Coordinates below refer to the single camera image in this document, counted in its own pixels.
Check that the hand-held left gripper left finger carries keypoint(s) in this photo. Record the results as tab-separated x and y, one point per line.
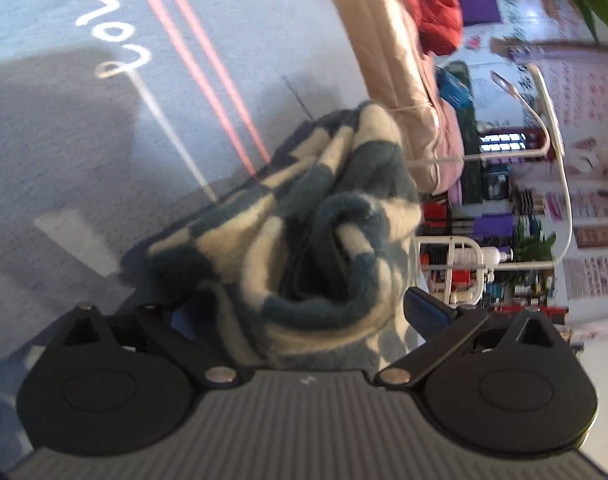
180	320

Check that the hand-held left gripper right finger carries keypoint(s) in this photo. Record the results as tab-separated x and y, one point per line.
426	312

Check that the blue cream checkered blanket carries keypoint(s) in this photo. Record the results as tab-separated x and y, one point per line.
294	195

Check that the white trolley cart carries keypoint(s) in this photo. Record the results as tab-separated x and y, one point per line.
464	250

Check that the white pump bottle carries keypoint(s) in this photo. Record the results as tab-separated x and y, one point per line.
476	256

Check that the blue bag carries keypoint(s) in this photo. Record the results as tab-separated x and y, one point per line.
454	90

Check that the red puffer jacket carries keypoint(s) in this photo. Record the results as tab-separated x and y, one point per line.
436	15

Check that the wall poster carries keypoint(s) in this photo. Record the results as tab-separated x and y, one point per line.
594	275

